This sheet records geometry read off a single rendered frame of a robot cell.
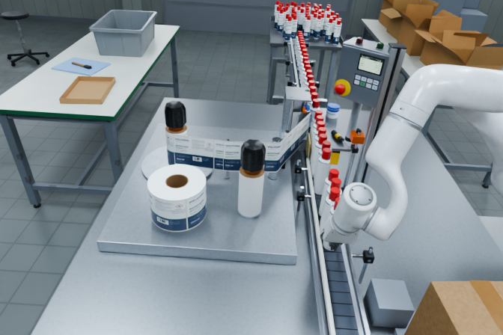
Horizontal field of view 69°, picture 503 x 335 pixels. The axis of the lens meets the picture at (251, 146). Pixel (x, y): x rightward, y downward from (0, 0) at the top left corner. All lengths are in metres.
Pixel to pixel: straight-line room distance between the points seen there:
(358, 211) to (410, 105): 0.29
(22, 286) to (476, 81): 2.35
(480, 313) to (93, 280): 1.06
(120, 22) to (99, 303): 2.77
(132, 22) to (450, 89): 2.99
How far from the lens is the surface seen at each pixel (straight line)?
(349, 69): 1.31
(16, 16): 5.45
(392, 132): 0.97
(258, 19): 6.56
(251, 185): 1.27
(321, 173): 1.44
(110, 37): 3.09
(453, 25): 3.67
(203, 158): 1.51
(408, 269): 1.42
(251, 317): 1.18
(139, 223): 1.38
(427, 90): 0.98
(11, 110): 2.50
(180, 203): 1.24
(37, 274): 2.55
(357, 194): 0.97
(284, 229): 1.35
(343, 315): 1.18
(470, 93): 1.02
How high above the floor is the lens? 1.84
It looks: 33 degrees down
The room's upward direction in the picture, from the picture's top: 4 degrees clockwise
